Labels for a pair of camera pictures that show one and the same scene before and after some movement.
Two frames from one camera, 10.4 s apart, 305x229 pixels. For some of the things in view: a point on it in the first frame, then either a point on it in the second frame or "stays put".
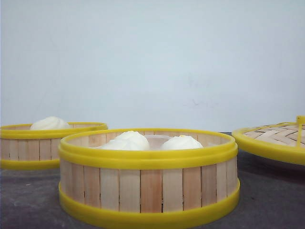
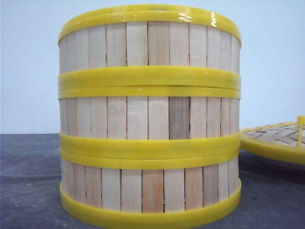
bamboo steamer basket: x=147 y=176 stays put
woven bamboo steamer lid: x=285 y=141 stays put
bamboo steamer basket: x=21 y=147 -> x=149 y=119
